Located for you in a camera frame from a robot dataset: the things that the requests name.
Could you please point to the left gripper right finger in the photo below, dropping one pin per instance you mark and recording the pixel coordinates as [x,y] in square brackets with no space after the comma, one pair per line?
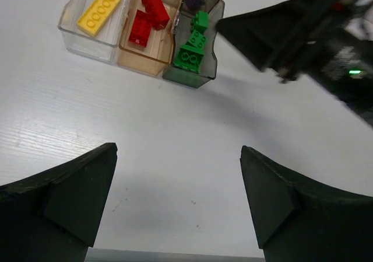
[297,218]

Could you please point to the green 2x2 lego brick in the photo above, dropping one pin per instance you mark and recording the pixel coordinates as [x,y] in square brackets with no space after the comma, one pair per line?
[189,58]

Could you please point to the long yellow lego brick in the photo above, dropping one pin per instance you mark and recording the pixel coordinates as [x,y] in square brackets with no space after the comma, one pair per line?
[96,15]

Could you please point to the clear compartment container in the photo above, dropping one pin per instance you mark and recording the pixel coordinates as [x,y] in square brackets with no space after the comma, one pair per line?
[171,39]

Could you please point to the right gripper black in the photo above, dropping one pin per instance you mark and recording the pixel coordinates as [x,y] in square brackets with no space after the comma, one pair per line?
[287,36]

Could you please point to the small green lego brick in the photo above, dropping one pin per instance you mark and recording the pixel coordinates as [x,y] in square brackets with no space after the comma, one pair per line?
[200,22]

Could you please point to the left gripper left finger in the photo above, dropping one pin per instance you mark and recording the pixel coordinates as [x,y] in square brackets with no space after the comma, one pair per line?
[55,215]

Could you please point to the red curved lego brick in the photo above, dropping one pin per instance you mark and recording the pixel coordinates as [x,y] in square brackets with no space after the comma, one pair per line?
[157,12]

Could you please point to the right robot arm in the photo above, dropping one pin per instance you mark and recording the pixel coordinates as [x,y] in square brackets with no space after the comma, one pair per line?
[328,40]

